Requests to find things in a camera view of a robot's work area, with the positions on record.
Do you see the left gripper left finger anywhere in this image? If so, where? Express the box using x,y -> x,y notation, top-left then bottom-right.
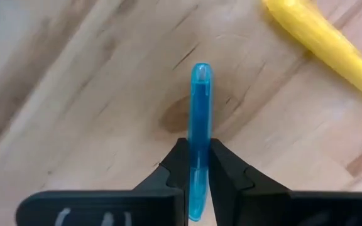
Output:
132,137 -> 190,197

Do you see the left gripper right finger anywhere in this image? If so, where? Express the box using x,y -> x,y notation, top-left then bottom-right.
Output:
208,137 -> 291,226

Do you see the small blue highlighter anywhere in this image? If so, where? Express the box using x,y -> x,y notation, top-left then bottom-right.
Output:
187,62 -> 214,222

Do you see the small yellow highlighter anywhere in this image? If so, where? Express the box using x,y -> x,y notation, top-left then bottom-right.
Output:
262,0 -> 362,104

